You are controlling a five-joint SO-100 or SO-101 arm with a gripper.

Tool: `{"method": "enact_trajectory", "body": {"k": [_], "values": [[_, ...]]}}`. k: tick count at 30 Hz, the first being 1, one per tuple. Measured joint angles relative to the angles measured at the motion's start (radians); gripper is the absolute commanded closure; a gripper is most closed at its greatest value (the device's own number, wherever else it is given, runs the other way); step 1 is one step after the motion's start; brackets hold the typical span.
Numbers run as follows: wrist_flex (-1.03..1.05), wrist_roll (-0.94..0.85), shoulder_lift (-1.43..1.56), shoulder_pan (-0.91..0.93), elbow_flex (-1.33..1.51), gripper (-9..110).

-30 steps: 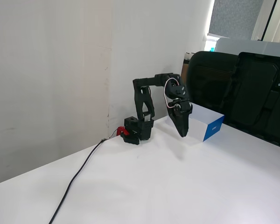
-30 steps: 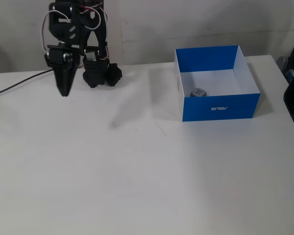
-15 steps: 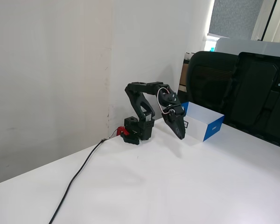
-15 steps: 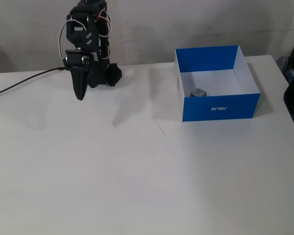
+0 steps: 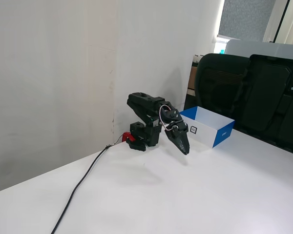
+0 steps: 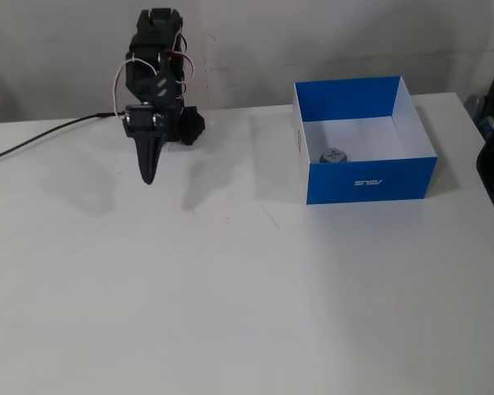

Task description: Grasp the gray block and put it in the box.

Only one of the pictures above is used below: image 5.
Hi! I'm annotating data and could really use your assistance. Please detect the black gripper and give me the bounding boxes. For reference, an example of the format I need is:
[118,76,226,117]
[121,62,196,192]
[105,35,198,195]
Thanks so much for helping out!
[164,120,191,156]

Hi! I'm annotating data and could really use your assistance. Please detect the blue and white cardboard box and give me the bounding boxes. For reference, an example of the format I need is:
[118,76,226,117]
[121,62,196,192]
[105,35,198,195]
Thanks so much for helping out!
[179,105,236,149]

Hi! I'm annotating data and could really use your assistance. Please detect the brown cardboard box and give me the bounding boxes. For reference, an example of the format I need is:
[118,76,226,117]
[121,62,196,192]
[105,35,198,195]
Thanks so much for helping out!
[187,65,200,97]

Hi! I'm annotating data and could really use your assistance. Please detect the red clamp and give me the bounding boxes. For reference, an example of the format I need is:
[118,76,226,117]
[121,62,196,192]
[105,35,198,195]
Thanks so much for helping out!
[122,132,136,144]

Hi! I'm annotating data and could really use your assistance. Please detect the black office chair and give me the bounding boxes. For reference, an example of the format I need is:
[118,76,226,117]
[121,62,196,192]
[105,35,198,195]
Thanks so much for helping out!
[184,53,250,124]

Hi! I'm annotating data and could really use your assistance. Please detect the black plastic tray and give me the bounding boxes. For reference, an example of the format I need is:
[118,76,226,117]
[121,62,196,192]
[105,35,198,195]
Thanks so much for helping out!
[230,54,293,157]

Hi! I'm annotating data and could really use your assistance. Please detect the white partition panel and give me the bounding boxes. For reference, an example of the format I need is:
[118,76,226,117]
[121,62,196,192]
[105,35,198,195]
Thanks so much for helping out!
[224,39,293,61]

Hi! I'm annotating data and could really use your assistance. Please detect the gray window blind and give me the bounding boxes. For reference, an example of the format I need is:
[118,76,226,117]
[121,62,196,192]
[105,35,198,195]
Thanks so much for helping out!
[218,0,277,42]

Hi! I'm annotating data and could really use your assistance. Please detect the white servo wire loop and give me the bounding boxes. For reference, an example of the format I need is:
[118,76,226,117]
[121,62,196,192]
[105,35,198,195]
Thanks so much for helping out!
[158,104,172,130]

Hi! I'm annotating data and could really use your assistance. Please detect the thin red black wires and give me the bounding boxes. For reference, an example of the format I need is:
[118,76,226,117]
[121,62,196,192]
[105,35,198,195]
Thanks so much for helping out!
[107,136,124,148]

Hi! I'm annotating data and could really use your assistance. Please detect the black power cable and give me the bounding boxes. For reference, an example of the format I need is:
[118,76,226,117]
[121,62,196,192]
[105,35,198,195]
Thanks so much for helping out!
[50,145,111,234]

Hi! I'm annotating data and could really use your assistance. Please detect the black window frame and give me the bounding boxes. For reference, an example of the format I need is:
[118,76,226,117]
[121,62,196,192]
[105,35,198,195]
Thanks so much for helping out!
[274,0,291,45]

